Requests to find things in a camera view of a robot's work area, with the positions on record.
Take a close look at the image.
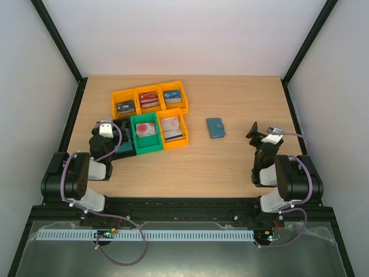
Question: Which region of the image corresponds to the blue card holder wallet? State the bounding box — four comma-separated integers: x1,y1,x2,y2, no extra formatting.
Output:
206,118,226,139

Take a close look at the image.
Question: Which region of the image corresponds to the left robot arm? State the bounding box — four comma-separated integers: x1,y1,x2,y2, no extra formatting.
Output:
41,119,135,213

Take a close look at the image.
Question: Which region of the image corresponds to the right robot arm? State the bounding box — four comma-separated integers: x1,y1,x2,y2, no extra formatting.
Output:
246,122,323,226

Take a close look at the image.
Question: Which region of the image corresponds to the teal VIP card stack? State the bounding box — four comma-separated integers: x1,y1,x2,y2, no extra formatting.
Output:
116,128,133,154

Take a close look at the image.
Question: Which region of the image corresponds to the white red circle card stack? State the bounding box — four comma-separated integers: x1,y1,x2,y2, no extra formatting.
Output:
135,122,157,137

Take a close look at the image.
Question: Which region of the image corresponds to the black VIP card stack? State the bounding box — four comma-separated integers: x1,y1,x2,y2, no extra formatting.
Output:
116,99,135,114

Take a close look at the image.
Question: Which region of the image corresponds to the magnetic stripe white card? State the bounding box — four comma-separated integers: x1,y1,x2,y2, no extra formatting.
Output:
163,129,183,142

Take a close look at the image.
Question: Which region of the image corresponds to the white pink VIP card stack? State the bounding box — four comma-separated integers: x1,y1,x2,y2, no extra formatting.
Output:
160,117,180,132

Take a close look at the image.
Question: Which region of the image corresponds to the blue card stack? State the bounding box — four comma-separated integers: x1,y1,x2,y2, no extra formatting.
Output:
163,89,182,105

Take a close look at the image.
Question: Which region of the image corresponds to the black bin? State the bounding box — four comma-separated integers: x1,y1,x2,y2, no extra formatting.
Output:
112,118,137,160

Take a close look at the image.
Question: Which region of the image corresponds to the yellow bin back left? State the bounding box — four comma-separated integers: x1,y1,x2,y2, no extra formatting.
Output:
111,88,141,119

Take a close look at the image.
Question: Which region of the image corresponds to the yellow bin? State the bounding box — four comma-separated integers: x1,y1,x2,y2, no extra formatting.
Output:
111,88,141,119
156,108,189,149
137,85,165,114
159,81,189,114

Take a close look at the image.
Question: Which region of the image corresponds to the green bin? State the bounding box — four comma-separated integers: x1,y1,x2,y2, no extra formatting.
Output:
130,113,163,155

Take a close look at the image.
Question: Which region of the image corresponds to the yellow bin back middle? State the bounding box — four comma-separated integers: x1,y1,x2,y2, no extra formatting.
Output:
137,85,165,114

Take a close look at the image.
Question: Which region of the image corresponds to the yellow bin back right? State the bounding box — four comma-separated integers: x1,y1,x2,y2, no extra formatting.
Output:
159,81,189,114

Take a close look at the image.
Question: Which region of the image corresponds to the yellow bin front right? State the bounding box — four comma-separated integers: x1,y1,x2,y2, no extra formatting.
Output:
156,108,189,149

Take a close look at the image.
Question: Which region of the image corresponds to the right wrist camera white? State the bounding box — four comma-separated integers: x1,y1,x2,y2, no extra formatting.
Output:
261,128,284,145

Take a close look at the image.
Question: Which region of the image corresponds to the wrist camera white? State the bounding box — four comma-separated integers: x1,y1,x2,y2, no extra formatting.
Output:
96,119,114,139
261,128,284,145

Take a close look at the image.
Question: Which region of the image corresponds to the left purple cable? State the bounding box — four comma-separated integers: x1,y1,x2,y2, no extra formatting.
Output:
61,122,148,265

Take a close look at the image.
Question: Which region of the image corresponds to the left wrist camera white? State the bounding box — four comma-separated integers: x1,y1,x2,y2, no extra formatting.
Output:
96,119,114,139

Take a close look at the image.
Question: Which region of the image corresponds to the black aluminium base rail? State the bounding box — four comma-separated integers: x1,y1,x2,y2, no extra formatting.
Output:
28,197,335,229

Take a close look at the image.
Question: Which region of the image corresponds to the white slotted cable duct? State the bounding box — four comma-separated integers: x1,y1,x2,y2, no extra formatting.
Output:
36,229,254,242

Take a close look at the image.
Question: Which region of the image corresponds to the right black frame post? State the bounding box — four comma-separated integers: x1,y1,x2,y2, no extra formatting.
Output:
281,0,338,83

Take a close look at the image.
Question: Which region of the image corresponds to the black frame post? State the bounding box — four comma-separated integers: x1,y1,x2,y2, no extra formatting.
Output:
281,0,338,83
30,0,84,83

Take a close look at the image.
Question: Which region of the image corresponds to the left black frame post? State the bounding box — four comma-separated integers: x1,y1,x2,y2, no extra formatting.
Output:
30,0,84,83

